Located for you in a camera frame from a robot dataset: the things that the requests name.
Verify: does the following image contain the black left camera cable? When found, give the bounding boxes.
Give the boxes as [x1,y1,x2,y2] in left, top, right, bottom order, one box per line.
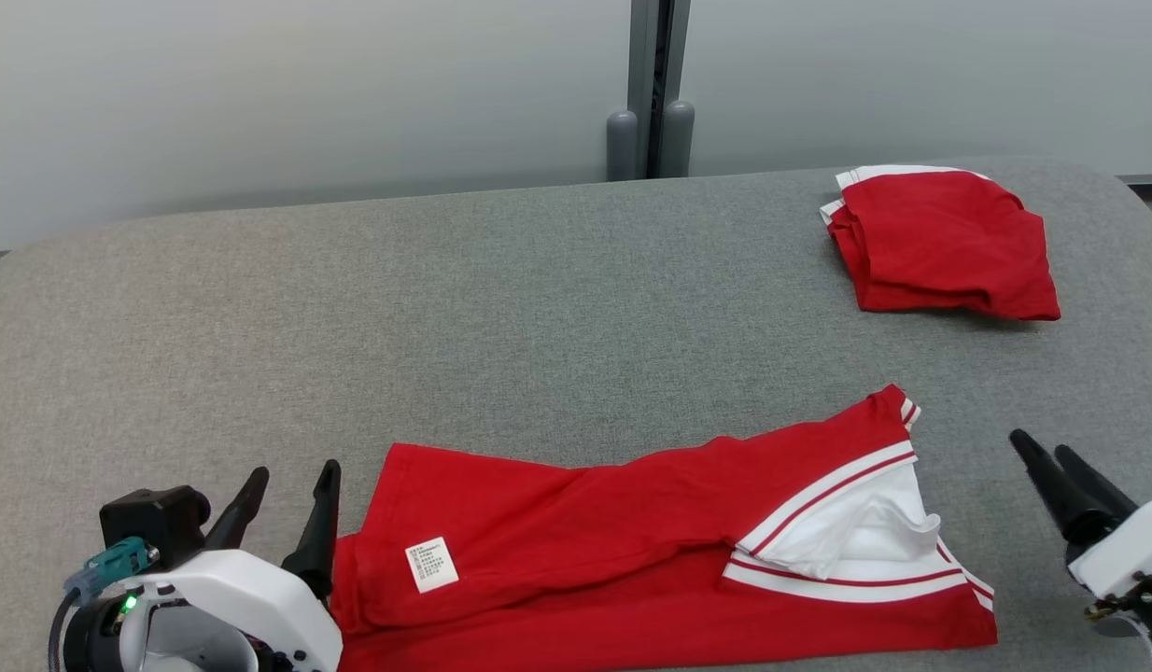
[47,588,82,672]

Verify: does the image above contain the red shorts with white stripe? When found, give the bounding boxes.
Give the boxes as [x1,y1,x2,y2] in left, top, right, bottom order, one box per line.
[819,165,1062,322]

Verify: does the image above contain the teal left camera connector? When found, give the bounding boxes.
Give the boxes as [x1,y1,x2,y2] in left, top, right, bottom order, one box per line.
[67,537,157,598]

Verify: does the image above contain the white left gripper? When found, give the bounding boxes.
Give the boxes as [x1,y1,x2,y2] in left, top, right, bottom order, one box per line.
[128,459,344,672]

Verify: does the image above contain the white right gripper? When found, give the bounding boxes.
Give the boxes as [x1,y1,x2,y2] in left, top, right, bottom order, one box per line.
[1009,429,1152,598]

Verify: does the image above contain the red jersey with white trim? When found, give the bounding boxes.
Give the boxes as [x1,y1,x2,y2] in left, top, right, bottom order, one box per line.
[329,384,999,672]

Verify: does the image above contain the grey cylindrical post foot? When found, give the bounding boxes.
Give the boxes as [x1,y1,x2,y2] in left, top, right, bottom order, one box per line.
[657,100,696,178]
[606,110,639,181]

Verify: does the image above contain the grey partition post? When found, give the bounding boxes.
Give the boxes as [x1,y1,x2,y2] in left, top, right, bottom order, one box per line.
[629,0,694,178]

